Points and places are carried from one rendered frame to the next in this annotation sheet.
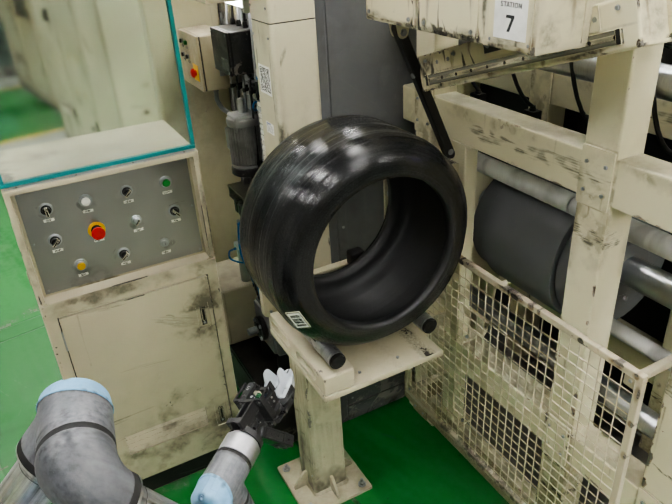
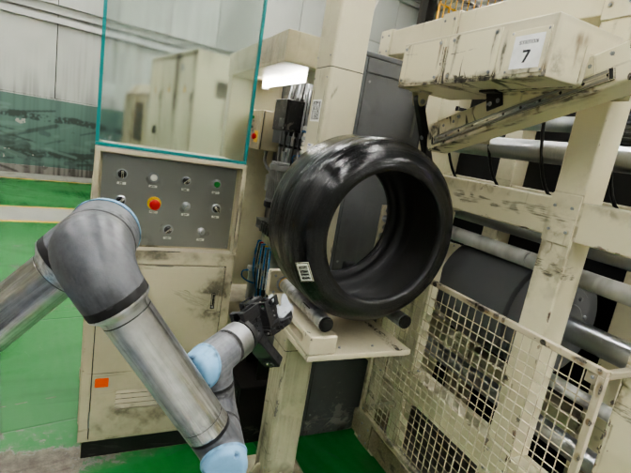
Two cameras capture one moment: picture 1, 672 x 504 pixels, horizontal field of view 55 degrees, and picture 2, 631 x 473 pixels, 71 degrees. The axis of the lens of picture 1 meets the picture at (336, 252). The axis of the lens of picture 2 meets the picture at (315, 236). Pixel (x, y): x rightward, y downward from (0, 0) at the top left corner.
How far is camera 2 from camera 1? 0.52 m
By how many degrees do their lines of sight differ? 17
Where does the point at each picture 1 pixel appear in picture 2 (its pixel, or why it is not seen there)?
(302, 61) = (346, 100)
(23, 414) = (36, 372)
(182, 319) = (195, 297)
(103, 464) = (120, 245)
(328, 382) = (314, 342)
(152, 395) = not seen: hidden behind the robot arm
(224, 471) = (219, 344)
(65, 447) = (89, 218)
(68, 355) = not seen: hidden behind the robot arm
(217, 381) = not seen: hidden behind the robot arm
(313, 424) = (278, 414)
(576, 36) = (575, 75)
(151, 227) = (194, 216)
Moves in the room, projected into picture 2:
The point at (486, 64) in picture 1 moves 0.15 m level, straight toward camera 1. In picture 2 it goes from (486, 118) to (492, 113)
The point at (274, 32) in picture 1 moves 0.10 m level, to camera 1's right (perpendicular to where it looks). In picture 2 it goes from (332, 72) to (362, 77)
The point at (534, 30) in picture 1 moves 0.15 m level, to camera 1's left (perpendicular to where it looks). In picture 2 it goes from (547, 55) to (484, 45)
